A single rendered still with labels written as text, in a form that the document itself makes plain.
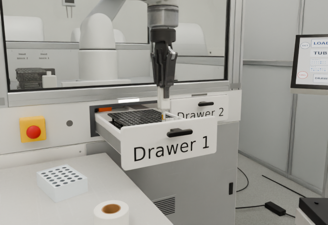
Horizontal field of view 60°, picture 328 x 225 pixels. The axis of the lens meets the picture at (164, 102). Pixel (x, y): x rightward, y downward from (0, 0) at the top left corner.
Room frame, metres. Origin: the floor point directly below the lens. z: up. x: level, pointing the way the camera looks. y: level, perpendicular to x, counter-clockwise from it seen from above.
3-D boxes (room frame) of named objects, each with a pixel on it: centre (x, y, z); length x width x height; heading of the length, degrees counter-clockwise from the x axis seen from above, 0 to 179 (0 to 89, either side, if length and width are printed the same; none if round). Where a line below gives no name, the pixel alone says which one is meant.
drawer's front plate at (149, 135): (0.75, -0.02, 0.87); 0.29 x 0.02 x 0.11; 118
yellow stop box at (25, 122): (0.86, 0.41, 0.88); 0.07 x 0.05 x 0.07; 118
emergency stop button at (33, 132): (0.83, 0.39, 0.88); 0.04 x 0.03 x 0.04; 118
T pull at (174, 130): (0.72, -0.04, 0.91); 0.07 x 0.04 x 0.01; 118
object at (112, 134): (0.93, 0.07, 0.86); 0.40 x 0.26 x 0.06; 28
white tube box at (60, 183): (0.69, 0.27, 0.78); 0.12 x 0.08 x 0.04; 42
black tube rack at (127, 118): (0.92, 0.07, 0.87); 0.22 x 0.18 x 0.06; 28
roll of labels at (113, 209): (0.53, 0.11, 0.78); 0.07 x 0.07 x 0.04
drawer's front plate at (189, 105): (1.18, -0.15, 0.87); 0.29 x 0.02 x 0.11; 118
